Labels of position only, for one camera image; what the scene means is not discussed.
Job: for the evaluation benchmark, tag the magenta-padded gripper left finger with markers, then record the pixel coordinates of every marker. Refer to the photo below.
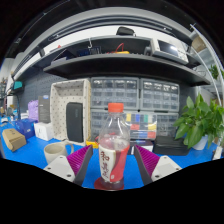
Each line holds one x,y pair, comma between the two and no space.
60,168

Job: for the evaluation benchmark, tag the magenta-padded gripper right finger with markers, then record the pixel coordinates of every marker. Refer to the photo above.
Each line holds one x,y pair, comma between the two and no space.
165,168

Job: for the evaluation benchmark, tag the clear red-capped drink bottle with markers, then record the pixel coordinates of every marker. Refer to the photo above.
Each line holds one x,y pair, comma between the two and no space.
113,146

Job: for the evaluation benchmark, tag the grey ceramic mug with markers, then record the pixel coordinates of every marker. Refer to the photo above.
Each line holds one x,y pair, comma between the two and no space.
53,151

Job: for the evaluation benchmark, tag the black flat case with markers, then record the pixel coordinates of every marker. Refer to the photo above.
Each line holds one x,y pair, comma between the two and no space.
170,146

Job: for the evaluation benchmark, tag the white box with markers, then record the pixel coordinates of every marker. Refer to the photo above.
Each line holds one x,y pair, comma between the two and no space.
43,131

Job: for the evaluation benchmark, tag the flat round red coaster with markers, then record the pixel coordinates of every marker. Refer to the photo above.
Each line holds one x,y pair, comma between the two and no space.
100,184

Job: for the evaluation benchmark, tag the black speaker case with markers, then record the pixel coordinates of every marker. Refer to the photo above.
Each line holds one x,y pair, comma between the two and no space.
74,121

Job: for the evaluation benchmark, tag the green potted plant white pot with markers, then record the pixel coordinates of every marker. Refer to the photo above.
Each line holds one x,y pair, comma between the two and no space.
193,123

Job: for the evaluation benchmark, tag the brown cardboard box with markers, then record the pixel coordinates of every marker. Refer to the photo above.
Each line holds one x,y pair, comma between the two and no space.
14,140

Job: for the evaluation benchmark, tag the blue box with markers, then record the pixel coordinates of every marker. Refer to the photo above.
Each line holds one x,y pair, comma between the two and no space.
25,126

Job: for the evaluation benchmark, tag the dark grey box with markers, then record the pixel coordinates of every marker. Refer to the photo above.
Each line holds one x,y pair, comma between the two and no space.
44,109

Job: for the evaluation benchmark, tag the grey small parts drawer cabinet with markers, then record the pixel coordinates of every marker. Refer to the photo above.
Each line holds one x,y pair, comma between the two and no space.
113,93
160,95

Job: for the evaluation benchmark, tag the white perforated basket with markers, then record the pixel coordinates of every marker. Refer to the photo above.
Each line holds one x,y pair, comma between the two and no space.
66,91

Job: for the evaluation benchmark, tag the teal holder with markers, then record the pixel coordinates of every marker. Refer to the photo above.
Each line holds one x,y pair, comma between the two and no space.
18,85

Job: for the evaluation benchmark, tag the black shelf unit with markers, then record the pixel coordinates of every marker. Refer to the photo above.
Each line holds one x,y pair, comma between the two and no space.
126,68

